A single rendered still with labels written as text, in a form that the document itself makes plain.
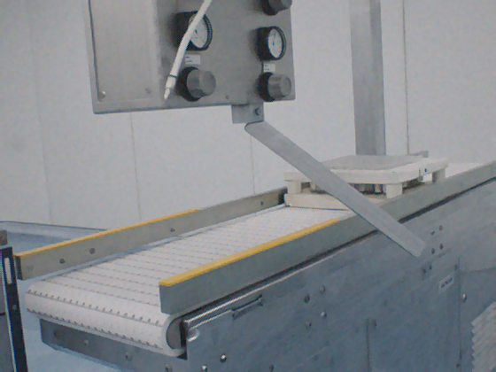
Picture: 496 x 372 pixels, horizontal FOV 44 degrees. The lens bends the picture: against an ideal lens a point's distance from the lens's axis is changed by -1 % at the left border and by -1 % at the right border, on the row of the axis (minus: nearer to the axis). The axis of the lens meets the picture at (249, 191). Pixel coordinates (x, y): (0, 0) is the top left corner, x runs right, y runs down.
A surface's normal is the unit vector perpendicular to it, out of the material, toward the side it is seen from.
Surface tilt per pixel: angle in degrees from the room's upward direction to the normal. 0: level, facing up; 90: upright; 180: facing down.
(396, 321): 90
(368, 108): 90
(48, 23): 90
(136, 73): 90
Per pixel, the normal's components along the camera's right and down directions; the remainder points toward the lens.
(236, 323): 0.79, 0.04
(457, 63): -0.55, 0.15
